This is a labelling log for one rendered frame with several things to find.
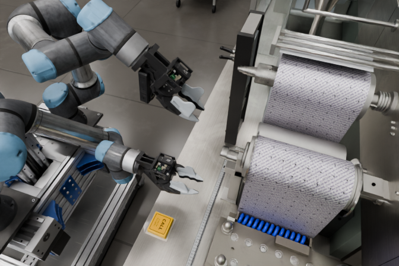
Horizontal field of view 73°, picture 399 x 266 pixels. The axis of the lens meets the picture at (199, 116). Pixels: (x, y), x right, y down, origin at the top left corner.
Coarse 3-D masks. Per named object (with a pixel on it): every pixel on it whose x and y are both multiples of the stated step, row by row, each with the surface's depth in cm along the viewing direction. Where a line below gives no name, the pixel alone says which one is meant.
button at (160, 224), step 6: (156, 216) 95; (162, 216) 95; (168, 216) 95; (150, 222) 94; (156, 222) 94; (162, 222) 94; (168, 222) 94; (150, 228) 92; (156, 228) 92; (162, 228) 92; (168, 228) 92; (156, 234) 92; (162, 234) 91
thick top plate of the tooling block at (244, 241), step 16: (240, 224) 83; (224, 240) 80; (240, 240) 80; (256, 240) 80; (272, 240) 80; (208, 256) 77; (240, 256) 77; (256, 256) 77; (272, 256) 77; (288, 256) 77; (304, 256) 77; (320, 256) 77
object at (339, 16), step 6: (306, 12) 94; (312, 12) 93; (318, 12) 92; (324, 12) 92; (330, 12) 92; (342, 18) 91; (348, 18) 90; (354, 18) 90; (360, 18) 89; (366, 18) 89; (372, 24) 89; (378, 24) 88; (384, 24) 88; (390, 24) 87; (396, 24) 86
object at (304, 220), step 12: (252, 192) 74; (264, 192) 72; (240, 204) 82; (252, 204) 79; (264, 204) 76; (276, 204) 74; (288, 204) 72; (300, 204) 69; (252, 216) 85; (264, 216) 82; (276, 216) 79; (288, 216) 76; (300, 216) 74; (312, 216) 71; (324, 216) 69; (288, 228) 82; (300, 228) 79; (312, 228) 76
